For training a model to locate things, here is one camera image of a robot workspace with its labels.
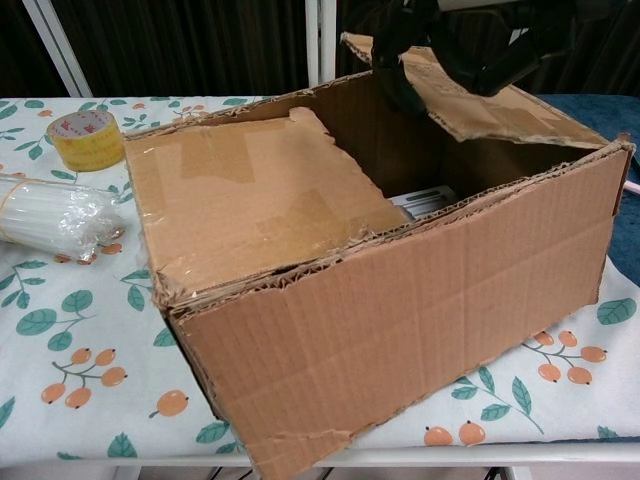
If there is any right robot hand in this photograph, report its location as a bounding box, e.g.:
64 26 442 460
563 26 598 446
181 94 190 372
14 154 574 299
369 0 545 119

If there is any brown cardboard box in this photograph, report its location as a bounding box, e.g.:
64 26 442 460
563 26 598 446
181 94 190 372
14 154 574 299
121 31 637 480

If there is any white flat pack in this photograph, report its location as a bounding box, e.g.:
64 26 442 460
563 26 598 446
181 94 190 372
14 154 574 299
398 196 465 222
387 185 457 203

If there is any yellow packing tape roll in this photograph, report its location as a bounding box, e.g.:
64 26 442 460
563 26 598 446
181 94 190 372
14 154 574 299
46 110 126 174

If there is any bundle of white straws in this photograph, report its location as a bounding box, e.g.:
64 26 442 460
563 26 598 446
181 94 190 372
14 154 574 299
0 173 127 267

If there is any floral leaf print tablecloth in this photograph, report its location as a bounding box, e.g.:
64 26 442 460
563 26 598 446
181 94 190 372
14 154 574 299
0 96 640 457

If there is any white frame post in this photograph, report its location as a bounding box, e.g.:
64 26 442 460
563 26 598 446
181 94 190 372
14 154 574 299
305 0 338 87
21 0 94 99

